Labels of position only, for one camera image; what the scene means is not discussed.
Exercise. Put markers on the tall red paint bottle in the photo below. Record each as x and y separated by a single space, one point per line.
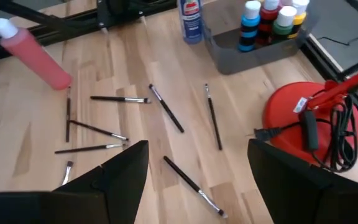
33 56

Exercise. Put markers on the green small paint bottle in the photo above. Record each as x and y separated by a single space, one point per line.
283 29

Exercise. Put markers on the red small paint bottle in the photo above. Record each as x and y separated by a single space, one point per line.
269 14

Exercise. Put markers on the grey plastic storage bin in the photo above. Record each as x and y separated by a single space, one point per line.
253 60

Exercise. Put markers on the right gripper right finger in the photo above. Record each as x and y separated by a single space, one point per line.
322 205

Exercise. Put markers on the red desk lamp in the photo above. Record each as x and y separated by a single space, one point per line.
284 105

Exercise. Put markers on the large blue paint bottle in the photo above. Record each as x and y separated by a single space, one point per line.
191 28

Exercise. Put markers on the lemon yellow small paint bottle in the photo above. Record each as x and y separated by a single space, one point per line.
299 18

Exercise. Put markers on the black paint brush silver ferrule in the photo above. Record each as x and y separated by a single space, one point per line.
185 179
213 118
168 110
117 99
67 172
68 118
98 130
85 149

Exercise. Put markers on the light blue small paint bottle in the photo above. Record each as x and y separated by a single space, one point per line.
250 23

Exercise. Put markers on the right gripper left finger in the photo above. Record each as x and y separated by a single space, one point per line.
61 208

